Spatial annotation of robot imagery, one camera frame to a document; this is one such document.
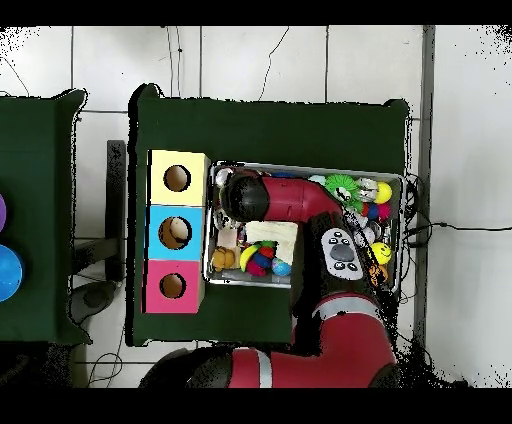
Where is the metal mesh bin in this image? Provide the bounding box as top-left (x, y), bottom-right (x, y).
top-left (202, 160), bottom-right (406, 292)

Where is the wooden box with three holes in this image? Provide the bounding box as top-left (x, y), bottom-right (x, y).
top-left (141, 149), bottom-right (212, 315)

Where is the cream knitted cloth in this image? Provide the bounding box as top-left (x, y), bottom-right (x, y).
top-left (244, 220), bottom-right (299, 265)

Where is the yellow toy banana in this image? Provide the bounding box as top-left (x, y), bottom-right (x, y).
top-left (238, 242), bottom-right (261, 273)

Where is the brown teddy bear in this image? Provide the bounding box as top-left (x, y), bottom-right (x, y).
top-left (210, 245), bottom-right (241, 273)

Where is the small globe ball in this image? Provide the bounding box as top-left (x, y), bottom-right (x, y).
top-left (271, 257), bottom-right (293, 278)

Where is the dark green table cloth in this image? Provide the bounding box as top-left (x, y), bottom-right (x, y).
top-left (126, 82), bottom-right (411, 347)
top-left (0, 89), bottom-right (92, 346)

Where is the green fuzzy ball with eyes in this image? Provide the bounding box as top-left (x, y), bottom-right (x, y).
top-left (323, 173), bottom-right (363, 213)

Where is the plain yellow ball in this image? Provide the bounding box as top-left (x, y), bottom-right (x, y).
top-left (374, 181), bottom-right (394, 205)

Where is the yellow smiley ball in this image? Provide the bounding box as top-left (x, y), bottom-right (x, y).
top-left (368, 241), bottom-right (393, 266)

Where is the orange toy basketball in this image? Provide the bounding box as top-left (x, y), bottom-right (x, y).
top-left (368, 263), bottom-right (390, 288)

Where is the black upright panel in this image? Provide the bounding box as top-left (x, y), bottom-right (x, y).
top-left (105, 139), bottom-right (127, 281)

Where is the dark grey stand base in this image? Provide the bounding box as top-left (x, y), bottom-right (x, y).
top-left (69, 279), bottom-right (117, 326)

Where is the large blue ball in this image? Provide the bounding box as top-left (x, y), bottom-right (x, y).
top-left (0, 244), bottom-right (24, 302)

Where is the thin black floor cable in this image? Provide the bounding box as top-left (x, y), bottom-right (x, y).
top-left (257, 25), bottom-right (290, 102)

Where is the black power cable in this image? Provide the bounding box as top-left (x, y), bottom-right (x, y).
top-left (405, 221), bottom-right (512, 234)

